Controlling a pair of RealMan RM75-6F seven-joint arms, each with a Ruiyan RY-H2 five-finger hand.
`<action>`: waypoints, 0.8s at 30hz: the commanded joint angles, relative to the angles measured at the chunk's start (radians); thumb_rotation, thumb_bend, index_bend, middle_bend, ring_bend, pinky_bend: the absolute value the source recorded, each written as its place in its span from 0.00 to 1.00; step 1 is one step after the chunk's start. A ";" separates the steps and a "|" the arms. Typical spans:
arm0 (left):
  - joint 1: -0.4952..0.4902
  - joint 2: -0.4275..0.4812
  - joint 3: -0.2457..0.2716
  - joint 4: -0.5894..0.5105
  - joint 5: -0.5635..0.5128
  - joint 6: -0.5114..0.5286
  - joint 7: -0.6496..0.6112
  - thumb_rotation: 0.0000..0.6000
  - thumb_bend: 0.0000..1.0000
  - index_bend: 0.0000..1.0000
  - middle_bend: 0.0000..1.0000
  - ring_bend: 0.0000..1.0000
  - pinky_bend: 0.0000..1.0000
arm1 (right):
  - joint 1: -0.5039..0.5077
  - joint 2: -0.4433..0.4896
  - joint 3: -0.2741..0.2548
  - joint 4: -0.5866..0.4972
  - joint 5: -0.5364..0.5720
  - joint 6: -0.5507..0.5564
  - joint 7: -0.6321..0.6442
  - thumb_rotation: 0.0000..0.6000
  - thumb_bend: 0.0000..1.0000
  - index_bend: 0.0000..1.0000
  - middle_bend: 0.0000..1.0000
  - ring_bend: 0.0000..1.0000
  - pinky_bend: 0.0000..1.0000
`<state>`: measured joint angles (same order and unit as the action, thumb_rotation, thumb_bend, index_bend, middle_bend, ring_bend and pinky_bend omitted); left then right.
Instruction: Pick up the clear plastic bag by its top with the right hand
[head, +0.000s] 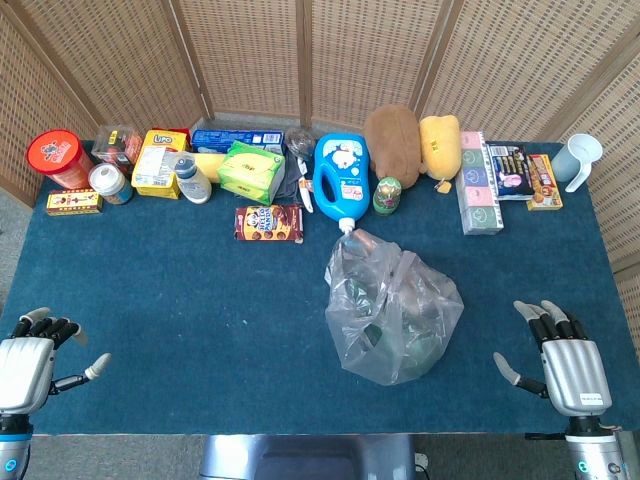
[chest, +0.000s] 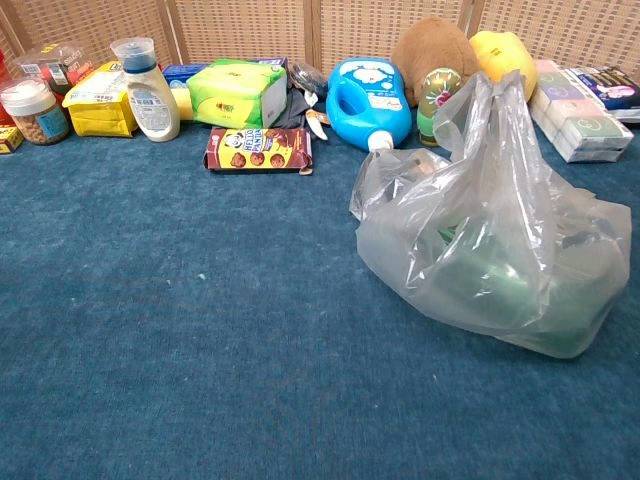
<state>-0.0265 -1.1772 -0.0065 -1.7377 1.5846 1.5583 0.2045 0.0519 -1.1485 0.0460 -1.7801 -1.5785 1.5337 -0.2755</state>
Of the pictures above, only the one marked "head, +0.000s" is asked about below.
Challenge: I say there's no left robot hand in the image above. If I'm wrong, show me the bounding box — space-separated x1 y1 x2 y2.
0 306 113 416

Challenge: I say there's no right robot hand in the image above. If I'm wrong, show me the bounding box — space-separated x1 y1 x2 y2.
492 299 613 418

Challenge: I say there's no transparent plastic bag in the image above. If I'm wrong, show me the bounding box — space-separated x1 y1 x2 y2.
324 227 465 387

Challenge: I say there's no green bottle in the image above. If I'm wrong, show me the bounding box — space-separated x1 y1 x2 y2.
349 279 446 381

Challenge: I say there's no small yellow red box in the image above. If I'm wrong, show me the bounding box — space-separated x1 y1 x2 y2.
45 188 105 217

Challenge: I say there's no blue carpet table cover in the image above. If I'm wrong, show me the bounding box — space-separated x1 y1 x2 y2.
0 139 629 436

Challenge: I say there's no yellow red curry box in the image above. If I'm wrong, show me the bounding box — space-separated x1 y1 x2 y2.
525 153 564 212

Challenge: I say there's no nut jar with white lid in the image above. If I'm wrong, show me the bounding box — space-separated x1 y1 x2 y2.
88 162 135 206

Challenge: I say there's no pastel tissue multipack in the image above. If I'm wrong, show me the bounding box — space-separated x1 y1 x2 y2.
458 130 506 236

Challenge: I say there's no dark blue pad package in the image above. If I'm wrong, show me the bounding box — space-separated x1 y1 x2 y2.
485 142 536 202

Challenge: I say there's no red cylindrical canister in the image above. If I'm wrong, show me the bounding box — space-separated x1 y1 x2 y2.
25 128 96 190

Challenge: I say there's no light blue measuring cup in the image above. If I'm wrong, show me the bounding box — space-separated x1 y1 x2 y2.
551 133 605 193

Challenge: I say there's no clear plastic snack box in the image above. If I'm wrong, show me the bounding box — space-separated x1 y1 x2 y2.
91 124 144 174

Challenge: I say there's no yellow biscuit box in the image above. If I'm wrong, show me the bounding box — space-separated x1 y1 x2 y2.
130 128 191 200

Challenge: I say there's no brown and blue tube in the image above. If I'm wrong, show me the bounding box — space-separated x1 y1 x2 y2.
347 232 389 259

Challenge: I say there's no white bottle with blue cap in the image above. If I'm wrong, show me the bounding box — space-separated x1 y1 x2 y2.
172 152 213 205

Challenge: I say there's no green egg-shaped toy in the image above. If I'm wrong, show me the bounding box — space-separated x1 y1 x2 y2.
372 175 403 217

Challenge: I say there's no yellow plush toy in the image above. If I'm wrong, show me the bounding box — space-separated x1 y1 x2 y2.
418 114 462 194

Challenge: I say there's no yellow sponge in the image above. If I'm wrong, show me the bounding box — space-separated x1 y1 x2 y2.
193 152 227 185

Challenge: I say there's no grey robot torso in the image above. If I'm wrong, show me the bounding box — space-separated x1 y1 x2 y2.
199 433 418 480

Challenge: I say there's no Hello Panda biscuit box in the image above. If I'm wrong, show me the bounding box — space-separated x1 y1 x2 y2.
234 203 305 245

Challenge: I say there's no blue detergent bottle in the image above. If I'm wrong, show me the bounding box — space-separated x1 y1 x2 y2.
312 132 372 234

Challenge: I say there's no brown plush toy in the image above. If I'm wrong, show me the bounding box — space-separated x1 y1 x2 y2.
363 103 422 190

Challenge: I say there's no green tissue pack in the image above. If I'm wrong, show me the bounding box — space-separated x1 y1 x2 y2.
216 140 287 207

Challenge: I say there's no blue flat box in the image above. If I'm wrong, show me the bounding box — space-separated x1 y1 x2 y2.
190 128 286 157

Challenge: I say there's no dark grey cloth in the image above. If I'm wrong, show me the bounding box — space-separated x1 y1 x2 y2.
269 163 311 206

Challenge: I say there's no white knife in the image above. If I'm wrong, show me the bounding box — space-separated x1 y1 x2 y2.
295 157 316 214

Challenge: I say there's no dark shiny scrubber ball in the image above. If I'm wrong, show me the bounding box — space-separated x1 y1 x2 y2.
285 127 316 160

